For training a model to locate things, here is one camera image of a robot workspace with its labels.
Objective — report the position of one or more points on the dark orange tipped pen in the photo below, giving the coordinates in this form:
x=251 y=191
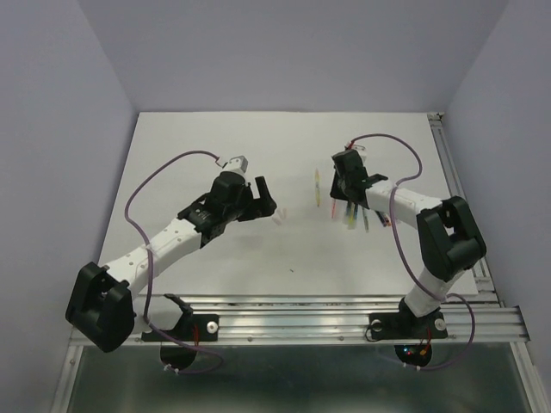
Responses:
x=384 y=219

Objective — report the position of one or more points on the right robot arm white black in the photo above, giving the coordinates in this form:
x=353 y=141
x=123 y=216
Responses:
x=449 y=238

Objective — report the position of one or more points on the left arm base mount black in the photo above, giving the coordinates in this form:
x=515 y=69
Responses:
x=187 y=334

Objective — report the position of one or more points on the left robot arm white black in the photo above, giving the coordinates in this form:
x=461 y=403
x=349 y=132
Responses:
x=101 y=302

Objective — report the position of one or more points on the aluminium right side rail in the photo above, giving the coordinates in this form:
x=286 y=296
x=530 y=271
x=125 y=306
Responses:
x=482 y=275

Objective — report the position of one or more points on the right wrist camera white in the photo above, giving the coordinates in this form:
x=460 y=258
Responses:
x=360 y=149

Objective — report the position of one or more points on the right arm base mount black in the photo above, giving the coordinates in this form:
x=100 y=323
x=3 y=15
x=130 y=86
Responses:
x=403 y=325

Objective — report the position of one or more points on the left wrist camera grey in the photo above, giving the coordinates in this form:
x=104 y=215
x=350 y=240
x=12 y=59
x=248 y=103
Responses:
x=237 y=165

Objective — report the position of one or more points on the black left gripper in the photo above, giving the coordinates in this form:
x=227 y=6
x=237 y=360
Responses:
x=264 y=206

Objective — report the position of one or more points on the blue green pen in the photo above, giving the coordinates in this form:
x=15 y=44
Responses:
x=365 y=219

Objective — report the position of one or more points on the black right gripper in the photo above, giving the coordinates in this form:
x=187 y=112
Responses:
x=335 y=191

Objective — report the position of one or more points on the aluminium front rail frame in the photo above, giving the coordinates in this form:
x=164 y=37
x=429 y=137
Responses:
x=309 y=354

